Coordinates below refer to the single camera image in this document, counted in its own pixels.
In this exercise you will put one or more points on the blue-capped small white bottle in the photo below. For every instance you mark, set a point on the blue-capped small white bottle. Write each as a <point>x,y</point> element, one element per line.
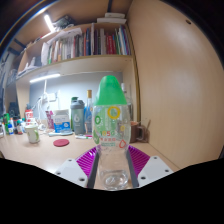
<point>11,127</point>

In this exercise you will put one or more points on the flat round red coaster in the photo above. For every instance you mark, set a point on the flat round red coaster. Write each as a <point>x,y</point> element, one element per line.
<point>61,142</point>

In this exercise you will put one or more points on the blue and white carton box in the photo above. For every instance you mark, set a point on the blue and white carton box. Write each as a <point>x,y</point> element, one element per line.
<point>62,122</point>

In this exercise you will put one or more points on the yellow-capped clear glass bottle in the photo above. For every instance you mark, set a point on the yellow-capped clear glass bottle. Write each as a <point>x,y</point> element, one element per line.
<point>88,115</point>

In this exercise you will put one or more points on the white ceiling light tube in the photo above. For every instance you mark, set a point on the white ceiling light tube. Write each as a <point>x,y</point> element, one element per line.
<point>49,22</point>

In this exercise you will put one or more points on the red-labelled white jar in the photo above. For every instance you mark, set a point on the red-labelled white jar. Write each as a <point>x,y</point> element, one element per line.
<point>29,116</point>

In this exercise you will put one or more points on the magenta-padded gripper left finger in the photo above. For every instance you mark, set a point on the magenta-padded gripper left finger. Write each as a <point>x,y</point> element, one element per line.
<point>70,168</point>

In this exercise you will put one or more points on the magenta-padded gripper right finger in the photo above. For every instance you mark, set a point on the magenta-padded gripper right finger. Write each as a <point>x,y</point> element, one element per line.
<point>155,168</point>

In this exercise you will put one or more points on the grey shaker bottle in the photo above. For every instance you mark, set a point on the grey shaker bottle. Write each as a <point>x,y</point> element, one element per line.
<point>77,120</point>

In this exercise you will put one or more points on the dark green bottle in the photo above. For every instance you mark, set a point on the dark green bottle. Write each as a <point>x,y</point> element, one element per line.
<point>74,99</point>

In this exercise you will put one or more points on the wooden shelf unit with books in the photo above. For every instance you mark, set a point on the wooden shelf unit with books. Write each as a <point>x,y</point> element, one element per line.
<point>83,43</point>

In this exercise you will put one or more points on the white under-shelf light strip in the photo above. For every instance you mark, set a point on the white under-shelf light strip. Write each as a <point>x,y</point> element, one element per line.
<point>45,78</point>

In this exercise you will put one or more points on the green-capped clear drink bottle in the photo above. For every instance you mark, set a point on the green-capped clear drink bottle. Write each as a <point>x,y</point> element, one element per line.
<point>111,133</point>

